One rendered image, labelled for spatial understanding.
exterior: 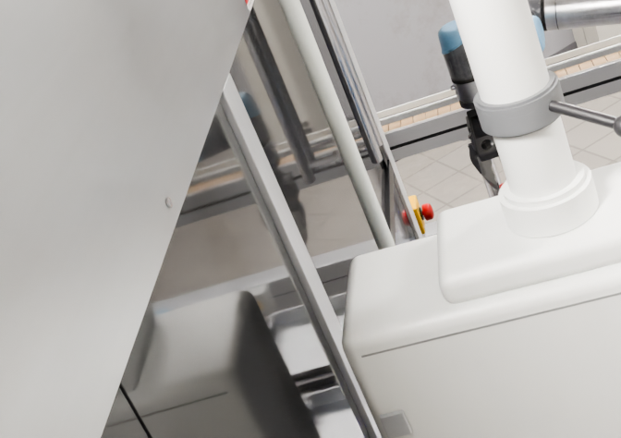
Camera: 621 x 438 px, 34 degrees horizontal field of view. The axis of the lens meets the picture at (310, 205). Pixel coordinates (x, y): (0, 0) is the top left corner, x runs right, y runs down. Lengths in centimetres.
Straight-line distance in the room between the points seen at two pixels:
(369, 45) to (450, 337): 384
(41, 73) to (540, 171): 53
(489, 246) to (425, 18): 394
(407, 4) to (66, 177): 428
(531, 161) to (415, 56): 397
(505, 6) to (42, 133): 47
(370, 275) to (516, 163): 24
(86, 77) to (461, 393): 55
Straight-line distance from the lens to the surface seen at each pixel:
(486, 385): 113
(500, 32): 99
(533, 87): 102
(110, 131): 81
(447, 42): 201
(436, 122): 304
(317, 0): 161
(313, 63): 136
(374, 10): 486
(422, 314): 109
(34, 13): 76
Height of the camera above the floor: 215
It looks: 26 degrees down
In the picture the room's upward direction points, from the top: 23 degrees counter-clockwise
